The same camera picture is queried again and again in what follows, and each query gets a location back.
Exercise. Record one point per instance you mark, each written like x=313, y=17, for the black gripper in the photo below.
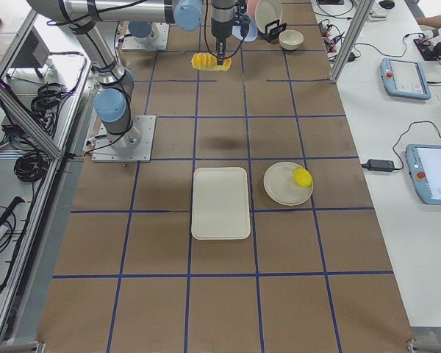
x=219, y=30

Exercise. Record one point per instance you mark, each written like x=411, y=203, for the blue plate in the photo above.
x=252, y=34

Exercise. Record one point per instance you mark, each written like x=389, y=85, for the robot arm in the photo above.
x=143, y=29
x=112, y=105

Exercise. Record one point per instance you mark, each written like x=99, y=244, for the pink plate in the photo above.
x=251, y=7

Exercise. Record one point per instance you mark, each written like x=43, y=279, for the cream plate in rack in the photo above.
x=268, y=11

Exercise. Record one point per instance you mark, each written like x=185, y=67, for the cream plate with lemon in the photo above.
x=279, y=184

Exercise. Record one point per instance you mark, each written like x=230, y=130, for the black dish rack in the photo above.
x=272, y=31

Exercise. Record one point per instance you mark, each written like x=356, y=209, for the cream bowl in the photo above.
x=291, y=39

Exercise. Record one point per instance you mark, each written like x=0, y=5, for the yellow lemon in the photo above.
x=302, y=177

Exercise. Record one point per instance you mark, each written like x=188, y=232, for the white rectangular tray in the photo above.
x=220, y=207

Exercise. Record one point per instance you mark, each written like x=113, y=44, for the far teach pendant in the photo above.
x=405, y=79

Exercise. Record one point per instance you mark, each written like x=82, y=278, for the teach pendant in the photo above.
x=405, y=79
x=424, y=163

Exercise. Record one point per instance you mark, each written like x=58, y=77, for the black power adapter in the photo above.
x=380, y=165

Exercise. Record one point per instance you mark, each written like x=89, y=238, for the near teach pendant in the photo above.
x=424, y=163

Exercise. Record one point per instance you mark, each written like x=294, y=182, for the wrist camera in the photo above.
x=242, y=24

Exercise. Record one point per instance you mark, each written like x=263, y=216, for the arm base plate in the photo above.
x=159, y=43
x=135, y=146

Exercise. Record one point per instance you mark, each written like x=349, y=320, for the aluminium frame post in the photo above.
x=351, y=36

